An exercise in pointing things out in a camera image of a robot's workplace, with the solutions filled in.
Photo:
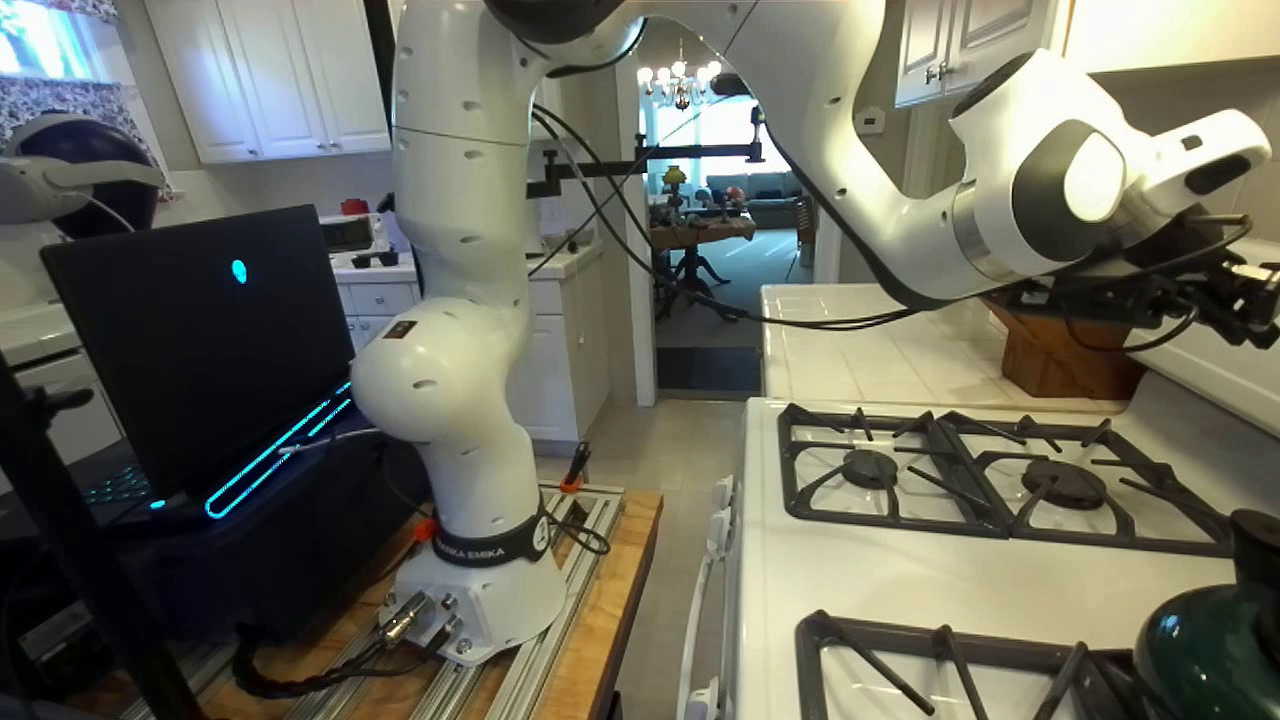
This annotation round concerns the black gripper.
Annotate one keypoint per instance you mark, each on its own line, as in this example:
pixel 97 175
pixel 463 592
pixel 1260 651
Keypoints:
pixel 1247 302

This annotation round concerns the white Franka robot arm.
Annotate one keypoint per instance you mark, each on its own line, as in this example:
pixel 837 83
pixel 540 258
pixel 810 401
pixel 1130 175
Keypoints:
pixel 467 203

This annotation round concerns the white gas stove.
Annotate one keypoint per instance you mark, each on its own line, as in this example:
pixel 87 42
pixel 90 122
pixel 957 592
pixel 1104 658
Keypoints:
pixel 962 587

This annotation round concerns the wooden knife block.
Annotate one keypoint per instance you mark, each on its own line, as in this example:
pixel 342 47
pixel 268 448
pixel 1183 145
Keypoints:
pixel 1067 362

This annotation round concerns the round black burner cap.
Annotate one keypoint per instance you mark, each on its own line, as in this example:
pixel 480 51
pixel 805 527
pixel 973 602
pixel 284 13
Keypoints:
pixel 1067 486
pixel 870 470

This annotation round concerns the black cast iron burner grate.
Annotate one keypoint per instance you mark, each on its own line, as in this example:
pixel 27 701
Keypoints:
pixel 810 667
pixel 1122 701
pixel 1135 541
pixel 788 460

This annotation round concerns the white range hood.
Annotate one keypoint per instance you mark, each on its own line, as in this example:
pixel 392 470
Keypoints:
pixel 1172 33

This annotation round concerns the dark green kettle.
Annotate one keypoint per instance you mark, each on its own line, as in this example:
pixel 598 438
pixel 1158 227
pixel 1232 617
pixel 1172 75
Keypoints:
pixel 1213 655

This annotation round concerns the dark dining table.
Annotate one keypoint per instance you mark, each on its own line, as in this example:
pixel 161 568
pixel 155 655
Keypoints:
pixel 694 235

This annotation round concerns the chandelier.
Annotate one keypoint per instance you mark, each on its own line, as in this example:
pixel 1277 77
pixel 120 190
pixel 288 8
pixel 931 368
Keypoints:
pixel 681 83

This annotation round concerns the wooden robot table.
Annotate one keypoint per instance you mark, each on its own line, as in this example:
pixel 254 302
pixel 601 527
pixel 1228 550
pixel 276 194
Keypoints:
pixel 613 602

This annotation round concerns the white tall kitchen cabinets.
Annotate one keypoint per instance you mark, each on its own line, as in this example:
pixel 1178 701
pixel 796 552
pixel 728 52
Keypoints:
pixel 265 83

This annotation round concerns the black laptop with blue light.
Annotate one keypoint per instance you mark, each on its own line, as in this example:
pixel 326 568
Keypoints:
pixel 186 345

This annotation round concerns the white VR headset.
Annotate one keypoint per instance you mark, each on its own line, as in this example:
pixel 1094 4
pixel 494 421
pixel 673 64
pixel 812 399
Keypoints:
pixel 81 181

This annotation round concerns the black tripod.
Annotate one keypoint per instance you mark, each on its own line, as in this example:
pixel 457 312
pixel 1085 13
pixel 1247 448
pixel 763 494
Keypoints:
pixel 66 534

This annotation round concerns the panelled upper wall cabinet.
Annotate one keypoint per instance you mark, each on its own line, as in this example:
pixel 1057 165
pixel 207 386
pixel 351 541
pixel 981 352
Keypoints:
pixel 973 42

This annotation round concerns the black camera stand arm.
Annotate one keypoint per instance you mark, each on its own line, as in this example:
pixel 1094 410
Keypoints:
pixel 665 155

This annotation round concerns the aluminium rail base plate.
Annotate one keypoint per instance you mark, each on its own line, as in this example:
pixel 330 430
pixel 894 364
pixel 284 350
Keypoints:
pixel 535 683

